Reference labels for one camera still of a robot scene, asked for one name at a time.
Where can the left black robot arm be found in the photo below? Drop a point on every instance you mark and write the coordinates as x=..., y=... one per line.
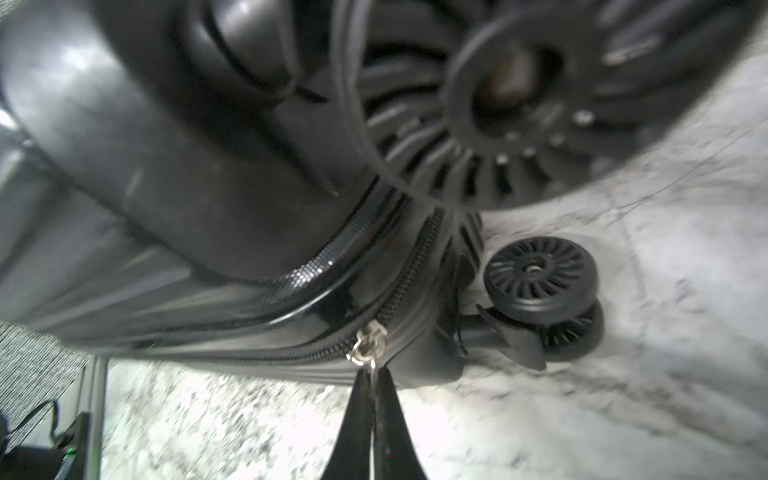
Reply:
x=65, y=459

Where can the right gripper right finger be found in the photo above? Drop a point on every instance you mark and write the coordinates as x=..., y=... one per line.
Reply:
x=394, y=456

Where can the silver zipper slider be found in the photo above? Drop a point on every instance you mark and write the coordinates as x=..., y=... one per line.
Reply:
x=369, y=345

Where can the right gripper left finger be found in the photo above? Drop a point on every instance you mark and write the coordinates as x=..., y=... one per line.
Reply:
x=350, y=458

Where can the black hard-shell suitcase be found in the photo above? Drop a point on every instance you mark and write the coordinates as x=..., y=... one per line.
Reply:
x=241, y=186

